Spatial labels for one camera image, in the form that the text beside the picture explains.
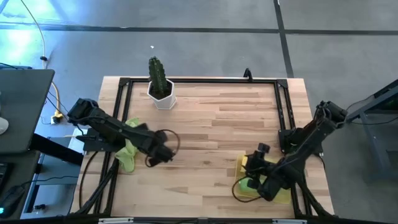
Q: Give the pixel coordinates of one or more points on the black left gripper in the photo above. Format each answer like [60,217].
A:
[160,149]

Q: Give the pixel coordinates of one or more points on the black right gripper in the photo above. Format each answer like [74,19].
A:
[259,165]

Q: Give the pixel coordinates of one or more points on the dark green microfiber towel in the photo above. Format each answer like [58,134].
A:
[243,184]

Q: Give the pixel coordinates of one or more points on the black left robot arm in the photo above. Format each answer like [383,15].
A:
[109,127]

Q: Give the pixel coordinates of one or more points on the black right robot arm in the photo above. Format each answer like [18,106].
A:
[311,140]

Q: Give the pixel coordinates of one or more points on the light green microfiber towel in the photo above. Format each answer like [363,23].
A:
[127,158]

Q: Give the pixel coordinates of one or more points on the yellow translucent plastic basket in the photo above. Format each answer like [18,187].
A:
[281,197]

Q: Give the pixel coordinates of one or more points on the white hexagonal plant pot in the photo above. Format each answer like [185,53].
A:
[164,102]

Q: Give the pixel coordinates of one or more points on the green cactus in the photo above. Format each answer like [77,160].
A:
[158,76]

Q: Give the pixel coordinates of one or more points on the black desk beam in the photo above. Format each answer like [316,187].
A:
[56,152]

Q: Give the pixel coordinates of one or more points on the white power strip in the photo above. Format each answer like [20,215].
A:
[56,119]

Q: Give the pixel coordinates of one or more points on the dark metal cart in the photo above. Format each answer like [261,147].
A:
[368,137]

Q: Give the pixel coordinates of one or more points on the grey desk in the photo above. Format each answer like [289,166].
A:
[25,109]

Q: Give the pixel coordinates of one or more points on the black low desk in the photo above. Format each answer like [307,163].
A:
[18,171]

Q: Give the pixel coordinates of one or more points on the black computer mouse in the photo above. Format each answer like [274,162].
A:
[12,199]

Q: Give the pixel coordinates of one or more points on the pale round desk object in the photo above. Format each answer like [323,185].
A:
[3,126]

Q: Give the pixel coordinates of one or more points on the black keyboard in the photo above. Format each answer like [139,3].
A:
[2,174]

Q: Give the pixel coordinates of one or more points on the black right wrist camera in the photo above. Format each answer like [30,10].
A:
[263,148]

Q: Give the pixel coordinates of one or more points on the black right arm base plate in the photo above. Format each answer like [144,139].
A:
[283,137]

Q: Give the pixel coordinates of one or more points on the silver bracket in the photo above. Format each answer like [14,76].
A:
[115,221]
[289,221]

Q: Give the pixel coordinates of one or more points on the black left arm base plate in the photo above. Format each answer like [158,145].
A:
[90,146]

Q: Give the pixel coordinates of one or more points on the black aluminium table frame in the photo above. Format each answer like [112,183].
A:
[202,80]

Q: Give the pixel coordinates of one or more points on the small black frame mount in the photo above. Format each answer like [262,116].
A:
[247,74]

